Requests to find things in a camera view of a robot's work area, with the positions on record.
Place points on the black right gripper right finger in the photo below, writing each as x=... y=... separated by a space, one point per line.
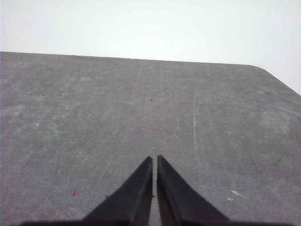
x=174 y=197

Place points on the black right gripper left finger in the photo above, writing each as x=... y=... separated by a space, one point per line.
x=137 y=195

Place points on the grey table cloth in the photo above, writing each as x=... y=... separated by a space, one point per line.
x=117 y=117

